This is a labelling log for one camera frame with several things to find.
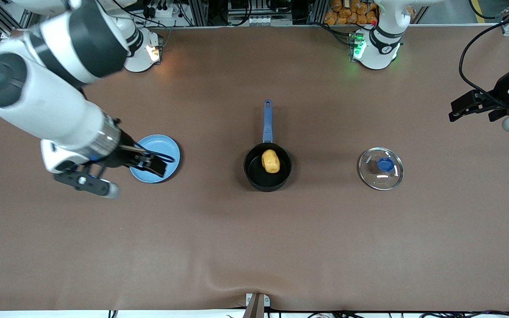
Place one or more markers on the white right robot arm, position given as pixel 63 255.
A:
pixel 38 97

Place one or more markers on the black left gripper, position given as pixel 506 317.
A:
pixel 503 91

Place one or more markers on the blue round plate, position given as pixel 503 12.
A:
pixel 161 143

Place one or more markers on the white power strip with plugs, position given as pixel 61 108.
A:
pixel 161 9

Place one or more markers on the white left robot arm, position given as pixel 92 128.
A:
pixel 378 53

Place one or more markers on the brown table cover mat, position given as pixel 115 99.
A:
pixel 254 243

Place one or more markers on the glass lid with blue knob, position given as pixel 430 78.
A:
pixel 385 164

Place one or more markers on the metal table clamp bracket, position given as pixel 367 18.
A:
pixel 257 304

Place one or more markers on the aluminium frame post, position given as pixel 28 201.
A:
pixel 198 13
pixel 317 12

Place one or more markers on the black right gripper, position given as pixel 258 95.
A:
pixel 121 155

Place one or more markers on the yellow potato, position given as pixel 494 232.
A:
pixel 271 161

